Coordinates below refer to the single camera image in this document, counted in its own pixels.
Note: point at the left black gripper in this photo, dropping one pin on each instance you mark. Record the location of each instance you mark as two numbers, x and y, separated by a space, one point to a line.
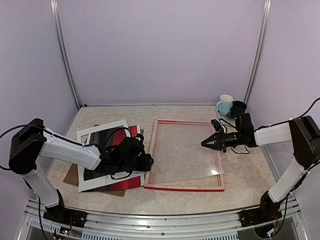
146 165

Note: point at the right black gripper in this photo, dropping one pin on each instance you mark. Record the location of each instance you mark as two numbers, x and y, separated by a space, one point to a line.
221 144

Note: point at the red black photo print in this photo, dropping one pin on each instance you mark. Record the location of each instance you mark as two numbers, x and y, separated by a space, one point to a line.
107 135

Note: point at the clear glass sheet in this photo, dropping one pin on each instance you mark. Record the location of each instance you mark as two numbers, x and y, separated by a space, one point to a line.
178 154

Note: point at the wooden red picture frame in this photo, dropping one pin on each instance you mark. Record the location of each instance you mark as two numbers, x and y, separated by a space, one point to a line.
204 184

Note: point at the white mat board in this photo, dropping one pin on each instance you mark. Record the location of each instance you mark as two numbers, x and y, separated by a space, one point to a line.
122 157

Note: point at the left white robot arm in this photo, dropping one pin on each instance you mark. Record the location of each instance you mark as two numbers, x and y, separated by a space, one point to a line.
34 141

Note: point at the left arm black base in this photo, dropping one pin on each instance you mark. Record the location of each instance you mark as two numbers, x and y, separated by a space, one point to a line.
63 215

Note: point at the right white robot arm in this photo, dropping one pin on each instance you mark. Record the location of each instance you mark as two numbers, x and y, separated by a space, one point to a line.
298 137

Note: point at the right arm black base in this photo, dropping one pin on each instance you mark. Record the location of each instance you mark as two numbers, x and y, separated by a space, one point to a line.
267 211

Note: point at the white coaster plate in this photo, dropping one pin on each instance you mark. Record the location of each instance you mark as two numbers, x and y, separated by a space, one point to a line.
227 118

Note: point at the light blue mug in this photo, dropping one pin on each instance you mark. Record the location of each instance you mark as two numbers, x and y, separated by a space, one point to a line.
224 104

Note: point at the dark green mug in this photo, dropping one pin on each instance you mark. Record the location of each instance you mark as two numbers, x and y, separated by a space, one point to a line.
238 108

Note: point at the brown backing board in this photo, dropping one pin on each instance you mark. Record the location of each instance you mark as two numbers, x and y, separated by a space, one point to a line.
75 177

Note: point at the aluminium front rail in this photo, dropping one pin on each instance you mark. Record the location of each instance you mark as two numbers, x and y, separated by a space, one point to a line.
221 225

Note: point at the right aluminium corner post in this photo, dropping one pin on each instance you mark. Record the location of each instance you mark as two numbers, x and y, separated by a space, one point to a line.
259 50

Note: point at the aluminium corner post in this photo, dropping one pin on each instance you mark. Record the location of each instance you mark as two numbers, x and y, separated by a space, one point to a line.
259 50
54 5

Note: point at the left aluminium corner post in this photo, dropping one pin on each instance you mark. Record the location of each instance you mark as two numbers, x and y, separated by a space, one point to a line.
54 5

